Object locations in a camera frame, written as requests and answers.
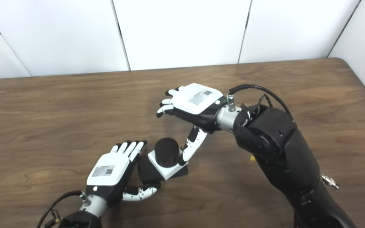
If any white and black right hand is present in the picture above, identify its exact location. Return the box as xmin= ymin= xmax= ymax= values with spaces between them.
xmin=156 ymin=83 xmax=228 ymax=166

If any white and black left hand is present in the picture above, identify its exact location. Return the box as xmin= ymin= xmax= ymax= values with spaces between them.
xmin=86 ymin=140 xmax=161 ymax=206

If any white square piece with hole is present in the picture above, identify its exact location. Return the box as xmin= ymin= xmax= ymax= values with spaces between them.
xmin=148 ymin=147 xmax=188 ymax=181

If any black peg with square base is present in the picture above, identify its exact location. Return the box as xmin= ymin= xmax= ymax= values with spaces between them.
xmin=138 ymin=137 xmax=189 ymax=184

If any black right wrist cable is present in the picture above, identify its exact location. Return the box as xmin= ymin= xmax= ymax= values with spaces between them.
xmin=227 ymin=84 xmax=294 ymax=119

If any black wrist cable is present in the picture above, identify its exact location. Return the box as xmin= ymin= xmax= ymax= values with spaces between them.
xmin=227 ymin=84 xmax=294 ymax=119
xmin=37 ymin=190 xmax=86 ymax=228

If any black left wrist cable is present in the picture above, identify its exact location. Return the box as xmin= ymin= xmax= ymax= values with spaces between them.
xmin=37 ymin=190 xmax=86 ymax=228

